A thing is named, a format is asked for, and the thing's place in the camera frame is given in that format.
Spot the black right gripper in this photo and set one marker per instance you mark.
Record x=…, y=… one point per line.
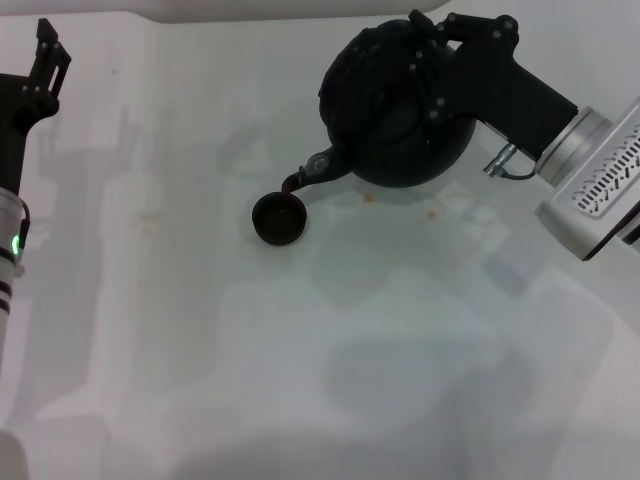
x=510, y=90

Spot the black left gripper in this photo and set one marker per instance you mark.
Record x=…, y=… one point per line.
x=20, y=115

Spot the small black teacup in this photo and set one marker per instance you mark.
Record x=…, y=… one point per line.
x=279, y=220

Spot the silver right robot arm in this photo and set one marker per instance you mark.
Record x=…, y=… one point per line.
x=570, y=145

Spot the white rounded background panel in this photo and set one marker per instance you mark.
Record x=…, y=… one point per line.
x=280, y=9

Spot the white vented right wrist camera box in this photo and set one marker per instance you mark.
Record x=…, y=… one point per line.
x=600, y=190

